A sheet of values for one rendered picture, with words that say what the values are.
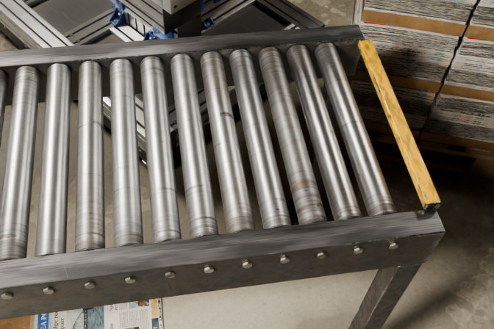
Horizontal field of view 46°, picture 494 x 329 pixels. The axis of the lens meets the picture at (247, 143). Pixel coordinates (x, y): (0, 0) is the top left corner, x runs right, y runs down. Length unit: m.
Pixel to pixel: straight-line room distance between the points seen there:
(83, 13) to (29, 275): 1.49
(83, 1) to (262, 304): 1.35
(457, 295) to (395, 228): 0.94
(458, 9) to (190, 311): 1.15
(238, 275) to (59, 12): 1.57
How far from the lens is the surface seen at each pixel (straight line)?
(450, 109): 1.97
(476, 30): 1.74
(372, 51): 1.29
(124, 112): 1.16
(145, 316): 1.79
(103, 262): 0.98
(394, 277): 1.19
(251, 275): 1.04
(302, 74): 1.24
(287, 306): 1.81
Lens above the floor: 1.67
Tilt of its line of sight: 52 degrees down
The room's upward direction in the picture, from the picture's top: 4 degrees clockwise
